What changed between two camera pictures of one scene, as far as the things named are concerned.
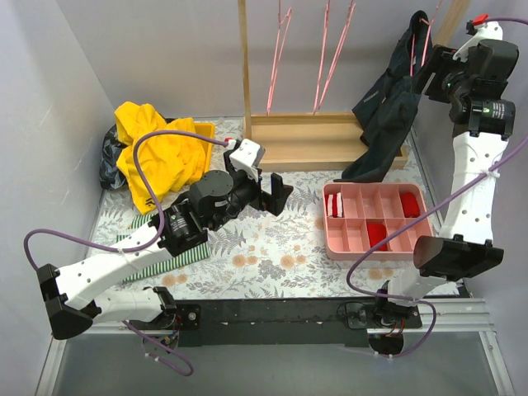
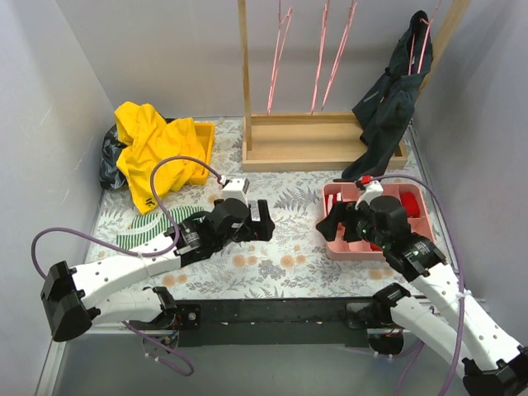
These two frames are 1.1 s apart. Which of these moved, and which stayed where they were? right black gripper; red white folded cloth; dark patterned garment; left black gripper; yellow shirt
Moved: right black gripper; left black gripper
Stayed: yellow shirt; red white folded cloth; dark patterned garment
